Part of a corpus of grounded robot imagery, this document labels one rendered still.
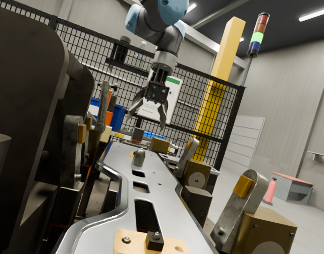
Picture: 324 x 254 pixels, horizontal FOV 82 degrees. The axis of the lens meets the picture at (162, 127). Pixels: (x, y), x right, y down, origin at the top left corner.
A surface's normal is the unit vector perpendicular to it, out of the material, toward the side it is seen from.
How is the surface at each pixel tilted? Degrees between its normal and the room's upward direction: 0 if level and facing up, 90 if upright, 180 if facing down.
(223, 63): 90
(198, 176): 90
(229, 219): 78
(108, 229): 0
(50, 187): 0
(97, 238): 0
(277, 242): 90
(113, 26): 90
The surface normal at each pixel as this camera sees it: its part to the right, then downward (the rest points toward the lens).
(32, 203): 0.29, -0.96
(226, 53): 0.18, 0.07
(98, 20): 0.43, 0.14
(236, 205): -0.86, -0.47
